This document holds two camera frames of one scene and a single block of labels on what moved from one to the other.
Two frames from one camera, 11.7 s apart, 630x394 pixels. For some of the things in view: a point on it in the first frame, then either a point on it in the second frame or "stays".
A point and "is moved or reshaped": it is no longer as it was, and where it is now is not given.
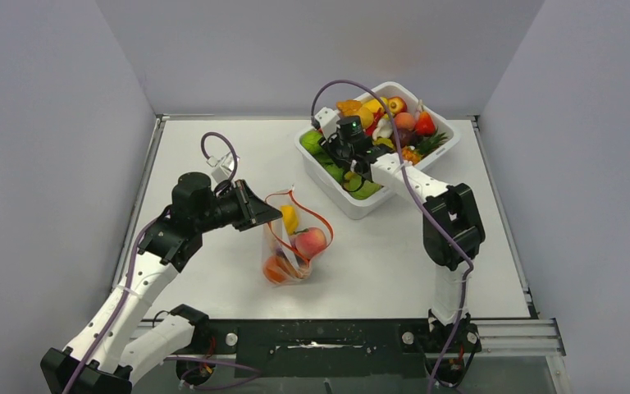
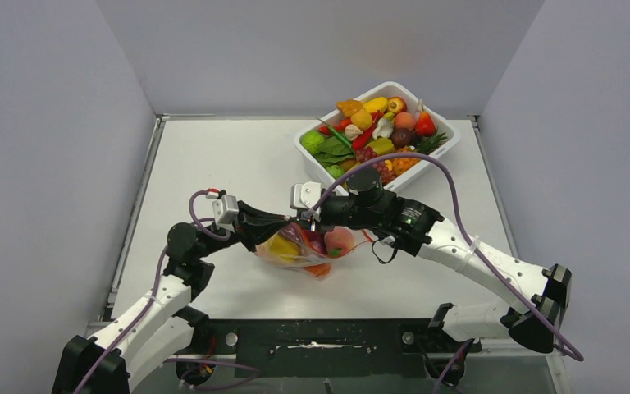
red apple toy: (396, 105) stays
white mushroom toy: (384, 129) stays
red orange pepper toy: (425, 125) stays
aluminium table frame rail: (160, 123) stays
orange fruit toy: (275, 271) to (319, 270)
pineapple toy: (413, 154) stays
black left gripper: (253, 210) to (253, 226)
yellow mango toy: (373, 104) stays
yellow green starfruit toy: (387, 141) stays
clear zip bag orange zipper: (293, 240) is moved or reshaped
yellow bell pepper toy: (290, 217) to (284, 248)
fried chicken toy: (349, 107) stays
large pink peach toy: (310, 241) to (339, 242)
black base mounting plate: (318, 347) stays
